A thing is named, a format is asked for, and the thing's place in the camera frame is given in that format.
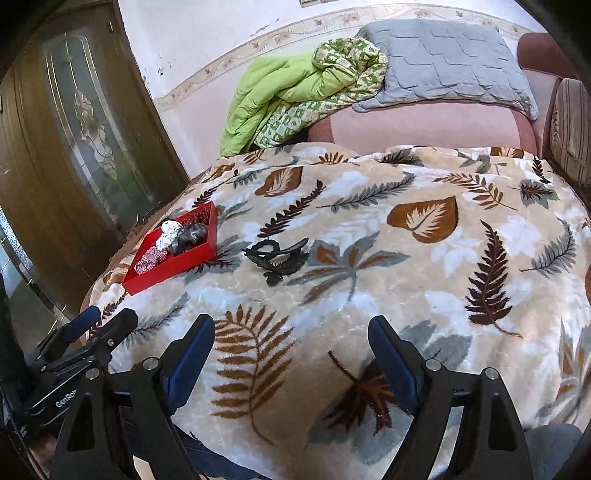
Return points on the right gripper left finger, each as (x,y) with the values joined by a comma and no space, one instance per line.
(93,444)

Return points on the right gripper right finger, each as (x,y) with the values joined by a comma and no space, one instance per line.
(490,444)

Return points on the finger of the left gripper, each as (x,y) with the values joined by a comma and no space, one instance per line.
(103,342)
(55,344)

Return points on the pink checkered scrunchie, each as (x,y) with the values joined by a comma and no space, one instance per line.
(151,258)

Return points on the grey black scrunchie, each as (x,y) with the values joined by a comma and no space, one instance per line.
(188,238)

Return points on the red patterned scrunchie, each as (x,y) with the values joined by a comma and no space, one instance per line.
(199,215)

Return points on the black hair claw clip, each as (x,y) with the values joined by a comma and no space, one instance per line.
(277,262)

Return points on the white floral scrunchie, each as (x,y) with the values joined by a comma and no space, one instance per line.
(169,231)

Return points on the red jewelry tray box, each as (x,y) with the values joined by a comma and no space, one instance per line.
(175,264)

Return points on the wooden door with stained glass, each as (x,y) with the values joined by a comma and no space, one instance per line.
(85,159)

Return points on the leaf pattern plush blanket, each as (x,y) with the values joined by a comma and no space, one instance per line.
(480,257)

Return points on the green quilted comforter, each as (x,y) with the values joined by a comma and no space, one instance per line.
(279,96)

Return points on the striped floral cushion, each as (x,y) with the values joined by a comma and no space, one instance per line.
(569,141)

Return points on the pink mattress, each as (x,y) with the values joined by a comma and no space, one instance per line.
(460,124)

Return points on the grey quilted pillow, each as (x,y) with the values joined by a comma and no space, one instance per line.
(434,60)

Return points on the gold wall switch plate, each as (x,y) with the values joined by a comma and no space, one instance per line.
(309,2)

